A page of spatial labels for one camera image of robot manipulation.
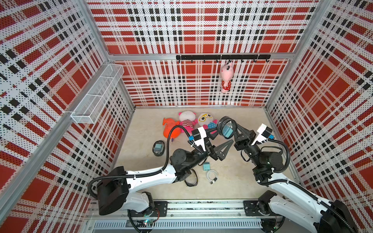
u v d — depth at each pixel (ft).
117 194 1.32
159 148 3.16
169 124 3.44
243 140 1.89
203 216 2.40
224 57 2.97
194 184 2.61
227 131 1.81
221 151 1.73
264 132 1.71
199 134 1.59
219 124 1.77
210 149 1.74
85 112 2.22
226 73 2.98
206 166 2.84
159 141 3.16
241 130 1.91
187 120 3.43
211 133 1.89
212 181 2.69
